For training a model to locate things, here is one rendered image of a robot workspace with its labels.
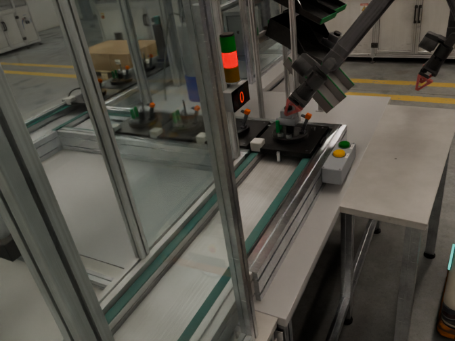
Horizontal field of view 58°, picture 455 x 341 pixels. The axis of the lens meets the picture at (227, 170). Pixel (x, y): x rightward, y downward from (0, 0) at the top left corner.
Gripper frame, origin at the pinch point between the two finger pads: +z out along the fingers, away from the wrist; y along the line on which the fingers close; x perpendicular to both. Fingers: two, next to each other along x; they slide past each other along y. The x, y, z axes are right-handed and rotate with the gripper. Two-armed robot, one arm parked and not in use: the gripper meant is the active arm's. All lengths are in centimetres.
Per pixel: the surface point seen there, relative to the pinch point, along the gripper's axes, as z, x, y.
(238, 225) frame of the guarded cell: -23, 9, 83
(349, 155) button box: -7.5, 26.5, 7.9
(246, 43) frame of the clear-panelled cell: 35, -47, -86
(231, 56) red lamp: -13.7, -25.4, 21.1
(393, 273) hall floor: 56, 99, -40
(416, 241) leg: -10, 58, 25
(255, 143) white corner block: 13.0, -1.2, 11.9
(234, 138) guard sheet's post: 11.2, -8.1, 20.2
